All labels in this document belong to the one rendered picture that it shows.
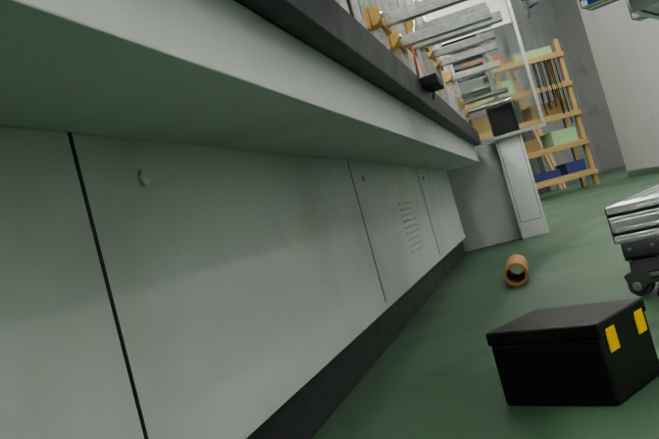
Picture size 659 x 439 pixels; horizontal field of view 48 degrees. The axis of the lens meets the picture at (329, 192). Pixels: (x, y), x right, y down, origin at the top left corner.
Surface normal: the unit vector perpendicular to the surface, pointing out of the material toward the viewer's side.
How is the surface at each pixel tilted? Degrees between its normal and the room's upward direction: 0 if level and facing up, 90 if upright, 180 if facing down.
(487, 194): 90
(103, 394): 90
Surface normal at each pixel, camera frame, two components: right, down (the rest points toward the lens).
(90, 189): 0.93, -0.26
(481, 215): -0.26, 0.02
